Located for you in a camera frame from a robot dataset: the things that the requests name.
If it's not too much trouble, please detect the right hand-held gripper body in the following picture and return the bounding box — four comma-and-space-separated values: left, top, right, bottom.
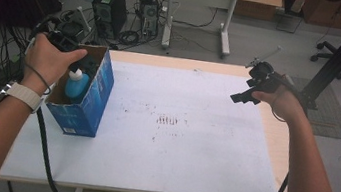
241, 41, 301, 98

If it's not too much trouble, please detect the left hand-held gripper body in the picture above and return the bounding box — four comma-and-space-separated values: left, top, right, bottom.
29, 0, 96, 57

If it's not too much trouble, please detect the blue bottle with white cap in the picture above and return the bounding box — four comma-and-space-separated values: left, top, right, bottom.
63, 67, 92, 101

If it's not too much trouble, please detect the blue cardboard box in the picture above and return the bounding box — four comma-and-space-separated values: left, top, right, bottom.
40, 38, 121, 141

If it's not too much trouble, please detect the person's right hand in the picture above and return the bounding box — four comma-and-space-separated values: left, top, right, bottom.
247, 80, 311, 127

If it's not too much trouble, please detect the person's left hand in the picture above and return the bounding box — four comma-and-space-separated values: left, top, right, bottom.
19, 30, 91, 98

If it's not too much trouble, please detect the black computer tower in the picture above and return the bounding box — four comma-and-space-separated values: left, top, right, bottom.
86, 0, 131, 43

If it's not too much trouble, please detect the white band wristwatch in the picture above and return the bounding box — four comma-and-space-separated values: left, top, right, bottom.
0, 79, 48, 116

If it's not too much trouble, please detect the small grey computer case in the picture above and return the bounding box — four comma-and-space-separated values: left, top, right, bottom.
136, 0, 163, 39

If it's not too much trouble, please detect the brown cardboard box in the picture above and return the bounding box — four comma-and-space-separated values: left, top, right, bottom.
232, 0, 286, 24

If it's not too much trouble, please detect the grey floor mat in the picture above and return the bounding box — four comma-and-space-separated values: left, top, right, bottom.
279, 75, 341, 140

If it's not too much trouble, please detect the black office chair base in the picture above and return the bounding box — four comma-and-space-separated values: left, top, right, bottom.
309, 38, 341, 74

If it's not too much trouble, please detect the dark hair tie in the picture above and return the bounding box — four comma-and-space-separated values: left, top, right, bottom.
20, 61, 57, 96

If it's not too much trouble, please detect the coiled black cable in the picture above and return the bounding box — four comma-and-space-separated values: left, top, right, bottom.
116, 28, 142, 47

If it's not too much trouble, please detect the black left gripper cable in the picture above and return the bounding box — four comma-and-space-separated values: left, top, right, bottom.
25, 107, 80, 192

